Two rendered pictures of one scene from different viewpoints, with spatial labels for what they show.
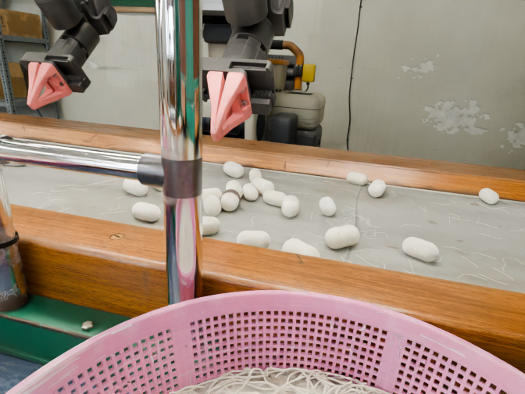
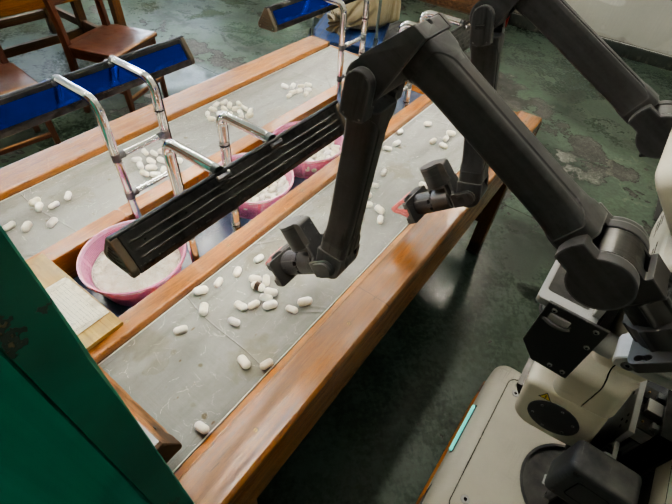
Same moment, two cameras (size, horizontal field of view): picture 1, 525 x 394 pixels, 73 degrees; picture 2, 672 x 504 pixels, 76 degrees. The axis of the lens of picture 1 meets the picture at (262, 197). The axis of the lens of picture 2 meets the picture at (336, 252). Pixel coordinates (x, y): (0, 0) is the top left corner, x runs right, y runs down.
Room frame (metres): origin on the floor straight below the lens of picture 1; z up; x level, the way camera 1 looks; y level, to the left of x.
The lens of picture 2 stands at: (0.79, -0.53, 1.61)
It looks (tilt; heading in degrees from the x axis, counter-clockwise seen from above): 47 degrees down; 109
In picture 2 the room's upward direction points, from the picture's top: 5 degrees clockwise
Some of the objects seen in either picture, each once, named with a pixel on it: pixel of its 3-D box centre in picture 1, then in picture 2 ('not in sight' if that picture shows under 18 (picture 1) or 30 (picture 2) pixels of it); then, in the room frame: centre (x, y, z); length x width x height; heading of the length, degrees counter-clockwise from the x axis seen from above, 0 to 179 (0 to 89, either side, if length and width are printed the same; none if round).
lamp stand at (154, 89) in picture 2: not in sight; (129, 153); (-0.10, 0.19, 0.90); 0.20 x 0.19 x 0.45; 77
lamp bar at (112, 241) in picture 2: not in sight; (247, 169); (0.37, 0.08, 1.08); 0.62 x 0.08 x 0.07; 77
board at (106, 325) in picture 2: not in sight; (50, 306); (0.01, -0.24, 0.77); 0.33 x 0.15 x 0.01; 167
